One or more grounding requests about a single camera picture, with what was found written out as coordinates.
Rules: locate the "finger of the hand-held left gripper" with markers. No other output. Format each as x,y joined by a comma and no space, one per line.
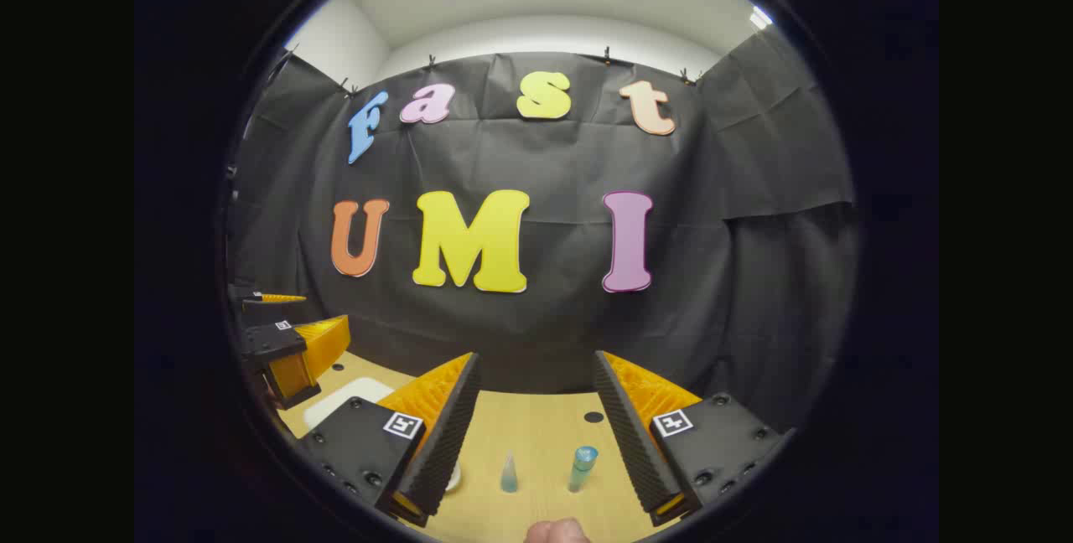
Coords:
268,311
272,343

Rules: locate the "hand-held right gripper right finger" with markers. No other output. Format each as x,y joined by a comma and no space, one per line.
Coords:
629,442

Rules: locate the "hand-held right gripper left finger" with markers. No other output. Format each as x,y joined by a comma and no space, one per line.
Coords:
448,442

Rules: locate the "white round jar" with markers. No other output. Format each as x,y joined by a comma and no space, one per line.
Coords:
453,480

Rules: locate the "teal bottle with blue cap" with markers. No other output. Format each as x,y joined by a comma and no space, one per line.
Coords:
580,472

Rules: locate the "small clear cone bottle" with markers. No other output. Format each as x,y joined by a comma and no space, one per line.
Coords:
509,480

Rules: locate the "black backdrop cloth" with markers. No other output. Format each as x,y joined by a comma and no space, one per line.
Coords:
545,325

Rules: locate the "small ceiling light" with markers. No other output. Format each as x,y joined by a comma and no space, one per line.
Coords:
759,18

